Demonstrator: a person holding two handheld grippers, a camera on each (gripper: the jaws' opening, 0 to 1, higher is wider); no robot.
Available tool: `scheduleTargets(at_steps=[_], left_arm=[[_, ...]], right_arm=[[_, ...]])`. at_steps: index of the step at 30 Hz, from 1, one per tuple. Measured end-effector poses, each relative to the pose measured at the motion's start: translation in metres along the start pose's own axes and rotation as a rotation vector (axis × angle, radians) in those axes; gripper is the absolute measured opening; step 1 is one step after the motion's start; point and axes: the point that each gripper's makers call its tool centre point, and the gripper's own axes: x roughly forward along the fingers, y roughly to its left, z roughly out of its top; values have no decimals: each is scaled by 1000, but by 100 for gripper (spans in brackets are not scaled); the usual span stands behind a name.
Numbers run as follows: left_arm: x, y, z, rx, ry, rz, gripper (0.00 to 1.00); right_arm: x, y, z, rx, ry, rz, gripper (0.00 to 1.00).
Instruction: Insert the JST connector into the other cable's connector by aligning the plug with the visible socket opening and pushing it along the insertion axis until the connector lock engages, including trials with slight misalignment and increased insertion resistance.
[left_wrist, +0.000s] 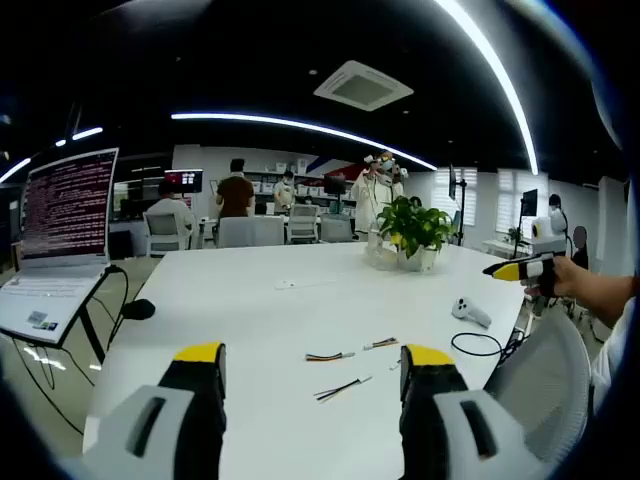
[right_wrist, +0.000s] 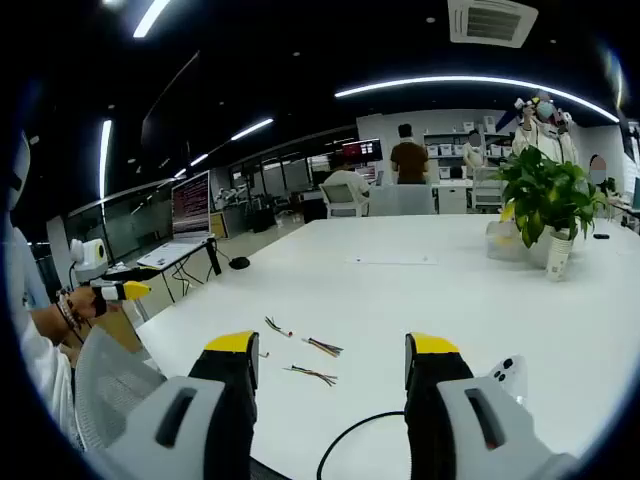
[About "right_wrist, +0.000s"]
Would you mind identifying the white office chair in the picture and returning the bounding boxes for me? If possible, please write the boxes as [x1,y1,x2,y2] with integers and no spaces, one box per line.
[318,182,369,220]

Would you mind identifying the white plant pot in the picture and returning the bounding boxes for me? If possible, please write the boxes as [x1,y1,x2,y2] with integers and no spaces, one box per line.
[524,224,576,269]

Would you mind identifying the red-lit monitor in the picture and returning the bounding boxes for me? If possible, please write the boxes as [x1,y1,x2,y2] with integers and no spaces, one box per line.
[342,140,382,164]

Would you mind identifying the multicoloured JST connector wires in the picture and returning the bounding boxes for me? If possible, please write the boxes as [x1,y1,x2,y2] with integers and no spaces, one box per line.
[301,337,345,359]
[282,364,339,387]

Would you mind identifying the person's white shirt torso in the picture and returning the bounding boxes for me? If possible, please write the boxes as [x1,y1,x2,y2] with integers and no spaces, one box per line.
[7,224,76,441]

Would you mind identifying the long ceiling light strip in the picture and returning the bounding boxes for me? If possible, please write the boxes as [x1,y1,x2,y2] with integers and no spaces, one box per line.
[333,75,621,124]

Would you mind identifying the green potted plant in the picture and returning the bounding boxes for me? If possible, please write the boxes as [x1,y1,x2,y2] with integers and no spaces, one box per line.
[492,144,609,249]

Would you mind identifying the black cables under desk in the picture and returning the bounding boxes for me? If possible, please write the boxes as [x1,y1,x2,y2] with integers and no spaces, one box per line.
[169,262,209,301]

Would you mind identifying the white cabinet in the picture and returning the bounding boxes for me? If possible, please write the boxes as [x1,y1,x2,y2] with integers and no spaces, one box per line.
[433,182,474,215]

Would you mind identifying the clear plastic container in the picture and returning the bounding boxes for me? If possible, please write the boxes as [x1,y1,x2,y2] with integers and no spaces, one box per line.
[485,219,531,261]

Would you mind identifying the grey mesh office chair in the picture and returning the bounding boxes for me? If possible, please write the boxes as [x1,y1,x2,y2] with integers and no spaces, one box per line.
[73,327,169,451]

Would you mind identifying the white worn chest device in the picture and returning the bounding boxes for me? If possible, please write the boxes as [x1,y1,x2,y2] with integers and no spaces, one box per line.
[7,132,32,211]

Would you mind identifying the printed paper cup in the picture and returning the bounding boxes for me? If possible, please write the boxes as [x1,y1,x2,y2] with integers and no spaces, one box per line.
[544,229,574,283]

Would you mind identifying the beaded bracelet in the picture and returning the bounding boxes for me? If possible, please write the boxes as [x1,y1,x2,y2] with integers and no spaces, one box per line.
[55,288,81,329]

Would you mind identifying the white shelf with boxes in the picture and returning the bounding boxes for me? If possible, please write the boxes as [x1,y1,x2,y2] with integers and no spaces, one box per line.
[423,130,516,184]

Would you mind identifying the grey chair back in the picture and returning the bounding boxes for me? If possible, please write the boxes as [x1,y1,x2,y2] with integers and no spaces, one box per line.
[367,184,435,217]

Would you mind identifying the dark green JST connector wires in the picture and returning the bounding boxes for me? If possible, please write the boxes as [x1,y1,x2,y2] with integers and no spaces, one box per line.
[263,315,295,337]

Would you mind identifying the person's left hand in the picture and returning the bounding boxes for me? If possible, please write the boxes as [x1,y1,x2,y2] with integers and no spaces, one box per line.
[63,287,109,321]

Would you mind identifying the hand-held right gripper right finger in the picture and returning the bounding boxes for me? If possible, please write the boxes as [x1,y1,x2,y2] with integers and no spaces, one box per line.
[403,331,584,480]

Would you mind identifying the silver open laptop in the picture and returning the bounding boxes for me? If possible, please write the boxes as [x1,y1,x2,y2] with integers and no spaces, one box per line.
[135,169,214,269]

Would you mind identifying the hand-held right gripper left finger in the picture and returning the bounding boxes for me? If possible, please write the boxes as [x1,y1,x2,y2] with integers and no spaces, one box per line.
[102,329,261,480]

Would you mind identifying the black-legged side desk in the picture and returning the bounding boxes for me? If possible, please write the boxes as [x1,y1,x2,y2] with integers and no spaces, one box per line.
[112,237,224,302]

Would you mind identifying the black cable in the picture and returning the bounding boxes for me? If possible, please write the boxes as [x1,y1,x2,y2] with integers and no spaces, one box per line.
[315,410,407,480]

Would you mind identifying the ceiling air vent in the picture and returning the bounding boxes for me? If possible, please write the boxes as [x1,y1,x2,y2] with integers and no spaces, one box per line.
[447,0,540,49]

